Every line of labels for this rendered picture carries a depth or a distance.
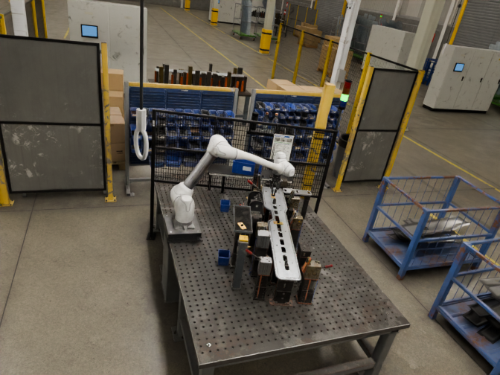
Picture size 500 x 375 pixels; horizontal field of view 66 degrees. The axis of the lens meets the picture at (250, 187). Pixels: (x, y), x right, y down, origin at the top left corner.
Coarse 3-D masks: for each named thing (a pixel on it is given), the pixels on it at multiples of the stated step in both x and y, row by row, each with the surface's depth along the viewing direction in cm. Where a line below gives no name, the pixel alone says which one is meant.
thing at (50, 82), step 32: (0, 64) 401; (32, 64) 409; (64, 64) 418; (96, 64) 428; (0, 96) 415; (32, 96) 424; (64, 96) 433; (96, 96) 444; (0, 128) 429; (32, 128) 440; (64, 128) 451; (96, 128) 462; (0, 160) 444; (32, 160) 457; (64, 160) 469; (96, 160) 482; (32, 192) 475
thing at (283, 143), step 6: (276, 138) 402; (282, 138) 403; (288, 138) 403; (294, 138) 403; (276, 144) 405; (282, 144) 406; (288, 144) 406; (276, 150) 409; (282, 150) 409; (288, 150) 409; (270, 156) 411; (288, 156) 412
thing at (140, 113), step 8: (136, 112) 72; (144, 112) 72; (136, 120) 72; (144, 120) 72; (136, 128) 73; (144, 128) 73; (136, 136) 75; (144, 136) 73; (136, 144) 76; (144, 144) 74; (136, 152) 76; (144, 152) 74
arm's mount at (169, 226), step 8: (168, 216) 351; (168, 224) 341; (168, 232) 331; (176, 232) 333; (184, 232) 335; (192, 232) 338; (200, 232) 340; (168, 240) 335; (176, 240) 335; (184, 240) 338; (192, 240) 340; (200, 240) 343
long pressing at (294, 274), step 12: (264, 192) 377; (264, 204) 356; (276, 204) 359; (276, 228) 322; (288, 228) 325; (276, 240) 307; (288, 240) 309; (276, 252) 293; (288, 252) 295; (276, 264) 280; (288, 264) 283; (276, 276) 269; (288, 276) 271; (300, 276) 273
